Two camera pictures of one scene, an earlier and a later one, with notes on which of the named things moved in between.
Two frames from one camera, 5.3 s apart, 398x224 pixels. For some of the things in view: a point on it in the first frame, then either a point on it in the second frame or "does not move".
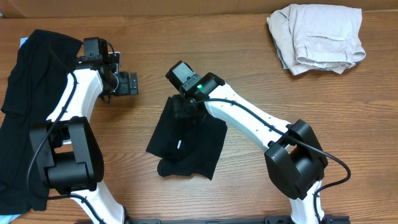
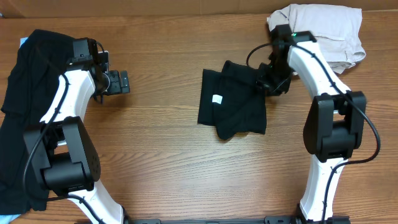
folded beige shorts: (319, 36) does not move
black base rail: (255, 219) does not move
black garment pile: (35, 92) does not move
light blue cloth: (22, 40) does not move
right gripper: (181, 112) to (276, 89)
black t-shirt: (187, 145) to (231, 101)
